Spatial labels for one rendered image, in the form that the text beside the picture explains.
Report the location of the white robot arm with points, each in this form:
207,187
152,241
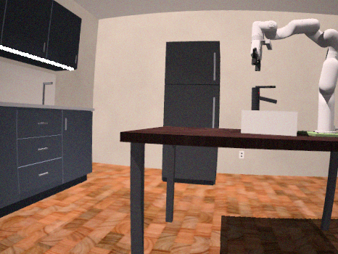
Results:
329,73

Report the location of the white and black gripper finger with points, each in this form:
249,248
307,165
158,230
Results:
254,57
257,67

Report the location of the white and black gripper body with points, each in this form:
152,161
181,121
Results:
257,44

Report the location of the white rectangular sink basin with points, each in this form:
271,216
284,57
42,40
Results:
269,122

